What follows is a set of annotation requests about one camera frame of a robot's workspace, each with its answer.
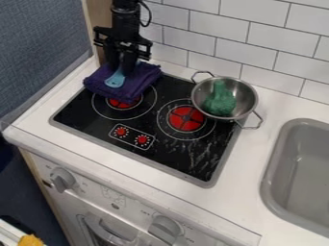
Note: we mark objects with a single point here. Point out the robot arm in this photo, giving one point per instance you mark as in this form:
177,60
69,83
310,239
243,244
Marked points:
125,16

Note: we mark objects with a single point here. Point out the silver pot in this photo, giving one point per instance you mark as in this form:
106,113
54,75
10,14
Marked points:
225,97

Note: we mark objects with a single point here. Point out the purple cloth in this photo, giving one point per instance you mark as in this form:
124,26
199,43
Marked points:
124,81

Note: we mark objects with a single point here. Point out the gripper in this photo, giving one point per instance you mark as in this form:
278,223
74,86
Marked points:
121,44

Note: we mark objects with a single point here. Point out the green toy broccoli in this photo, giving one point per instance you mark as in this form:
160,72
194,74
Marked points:
220,101

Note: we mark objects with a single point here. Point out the toy sink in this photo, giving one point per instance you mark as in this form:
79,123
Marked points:
297,176

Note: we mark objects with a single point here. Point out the blue brush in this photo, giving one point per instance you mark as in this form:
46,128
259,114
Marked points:
116,80

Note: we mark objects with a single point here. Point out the toy stove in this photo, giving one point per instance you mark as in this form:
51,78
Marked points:
150,126

